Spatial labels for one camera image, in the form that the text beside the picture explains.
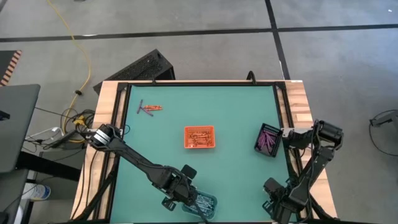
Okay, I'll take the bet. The yellow floor cable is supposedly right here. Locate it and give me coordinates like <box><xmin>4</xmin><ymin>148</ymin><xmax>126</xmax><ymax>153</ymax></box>
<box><xmin>45</xmin><ymin>0</ymin><xmax>93</xmax><ymax>144</ymax></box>

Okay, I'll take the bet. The black left support strut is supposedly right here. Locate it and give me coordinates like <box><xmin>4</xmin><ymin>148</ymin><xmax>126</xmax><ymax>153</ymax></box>
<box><xmin>71</xmin><ymin>152</ymin><xmax>121</xmax><ymax>222</ymax></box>

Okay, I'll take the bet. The black floor cable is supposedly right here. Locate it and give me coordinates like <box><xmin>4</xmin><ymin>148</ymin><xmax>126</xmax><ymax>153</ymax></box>
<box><xmin>368</xmin><ymin>109</ymin><xmax>398</xmax><ymax>157</ymax></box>

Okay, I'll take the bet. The grey floor device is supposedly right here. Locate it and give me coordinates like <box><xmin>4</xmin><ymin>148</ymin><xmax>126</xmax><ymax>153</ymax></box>
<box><xmin>369</xmin><ymin>109</ymin><xmax>398</xmax><ymax>128</ymax></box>

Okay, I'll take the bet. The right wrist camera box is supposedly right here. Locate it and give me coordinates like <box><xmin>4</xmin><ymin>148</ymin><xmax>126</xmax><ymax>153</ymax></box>
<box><xmin>263</xmin><ymin>177</ymin><xmax>283</xmax><ymax>196</ymax></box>

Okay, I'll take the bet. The black perforated box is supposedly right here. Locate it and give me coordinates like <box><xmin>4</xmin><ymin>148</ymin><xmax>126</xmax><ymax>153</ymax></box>
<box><xmin>93</xmin><ymin>49</ymin><xmax>177</xmax><ymax>95</ymax></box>

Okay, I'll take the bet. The grey desk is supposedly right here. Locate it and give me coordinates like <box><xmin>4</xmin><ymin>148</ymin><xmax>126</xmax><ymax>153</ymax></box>
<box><xmin>0</xmin><ymin>169</ymin><xmax>29</xmax><ymax>224</ymax></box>
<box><xmin>0</xmin><ymin>83</ymin><xmax>42</xmax><ymax>174</ymax></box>

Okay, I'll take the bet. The orange plastic basket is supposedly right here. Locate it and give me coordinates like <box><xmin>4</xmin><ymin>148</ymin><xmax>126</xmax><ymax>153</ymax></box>
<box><xmin>183</xmin><ymin>125</ymin><xmax>216</xmax><ymax>149</ymax></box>

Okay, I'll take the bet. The black plastic basket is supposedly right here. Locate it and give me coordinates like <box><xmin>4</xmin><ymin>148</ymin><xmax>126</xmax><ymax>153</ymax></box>
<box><xmin>254</xmin><ymin>123</ymin><xmax>283</xmax><ymax>158</ymax></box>

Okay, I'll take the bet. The black cable bundle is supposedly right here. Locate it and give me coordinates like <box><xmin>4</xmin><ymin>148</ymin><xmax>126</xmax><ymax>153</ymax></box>
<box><xmin>24</xmin><ymin>107</ymin><xmax>97</xmax><ymax>153</ymax></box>

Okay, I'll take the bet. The white blue labelled container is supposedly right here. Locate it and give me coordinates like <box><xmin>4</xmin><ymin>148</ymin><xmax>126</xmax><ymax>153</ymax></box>
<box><xmin>22</xmin><ymin>182</ymin><xmax>52</xmax><ymax>201</ymax></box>

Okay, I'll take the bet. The black orange striped mat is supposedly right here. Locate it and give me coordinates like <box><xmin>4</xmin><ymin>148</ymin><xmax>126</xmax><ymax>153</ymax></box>
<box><xmin>0</xmin><ymin>49</ymin><xmax>23</xmax><ymax>87</ymax></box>

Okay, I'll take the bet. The wooden table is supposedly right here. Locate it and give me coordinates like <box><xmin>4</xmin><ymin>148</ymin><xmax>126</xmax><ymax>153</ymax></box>
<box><xmin>70</xmin><ymin>80</ymin><xmax>339</xmax><ymax>221</ymax></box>

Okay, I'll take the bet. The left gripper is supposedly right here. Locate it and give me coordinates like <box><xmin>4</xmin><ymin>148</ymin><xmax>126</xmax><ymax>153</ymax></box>
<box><xmin>161</xmin><ymin>177</ymin><xmax>210</xmax><ymax>223</ymax></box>

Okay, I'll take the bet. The light blue plastic bin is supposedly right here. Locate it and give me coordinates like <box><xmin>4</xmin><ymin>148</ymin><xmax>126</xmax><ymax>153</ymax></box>
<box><xmin>181</xmin><ymin>190</ymin><xmax>218</xmax><ymax>220</ymax></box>

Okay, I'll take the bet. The white power strip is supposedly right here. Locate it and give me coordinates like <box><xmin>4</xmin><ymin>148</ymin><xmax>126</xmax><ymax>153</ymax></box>
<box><xmin>26</xmin><ymin>126</ymin><xmax>65</xmax><ymax>141</ymax></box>

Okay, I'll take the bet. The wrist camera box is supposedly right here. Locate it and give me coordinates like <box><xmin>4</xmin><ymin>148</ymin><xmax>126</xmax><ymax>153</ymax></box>
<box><xmin>181</xmin><ymin>164</ymin><xmax>198</xmax><ymax>180</ymax></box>
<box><xmin>263</xmin><ymin>177</ymin><xmax>283</xmax><ymax>196</ymax></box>

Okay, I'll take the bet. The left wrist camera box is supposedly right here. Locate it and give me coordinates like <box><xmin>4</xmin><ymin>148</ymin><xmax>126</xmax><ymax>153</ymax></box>
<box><xmin>181</xmin><ymin>164</ymin><xmax>198</xmax><ymax>180</ymax></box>

